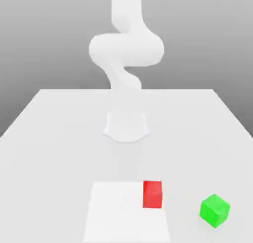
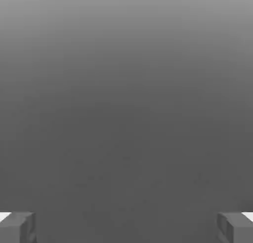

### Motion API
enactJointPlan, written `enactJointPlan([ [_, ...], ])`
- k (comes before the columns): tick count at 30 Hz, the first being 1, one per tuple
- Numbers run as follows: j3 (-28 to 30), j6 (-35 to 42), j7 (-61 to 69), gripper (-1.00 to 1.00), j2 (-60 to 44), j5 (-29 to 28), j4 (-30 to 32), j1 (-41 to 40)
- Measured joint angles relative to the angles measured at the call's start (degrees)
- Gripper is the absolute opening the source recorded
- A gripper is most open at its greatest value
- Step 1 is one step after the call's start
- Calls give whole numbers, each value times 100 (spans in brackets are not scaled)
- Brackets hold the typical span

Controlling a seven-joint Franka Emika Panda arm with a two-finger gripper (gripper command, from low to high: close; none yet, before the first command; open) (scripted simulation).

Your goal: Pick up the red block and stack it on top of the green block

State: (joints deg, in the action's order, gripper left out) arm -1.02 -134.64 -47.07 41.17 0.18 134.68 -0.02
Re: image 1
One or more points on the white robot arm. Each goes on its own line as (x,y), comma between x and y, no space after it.
(126,49)

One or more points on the small red cube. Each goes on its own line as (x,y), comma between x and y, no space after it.
(152,194)

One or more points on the small green cube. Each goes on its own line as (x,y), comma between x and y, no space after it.
(214,211)

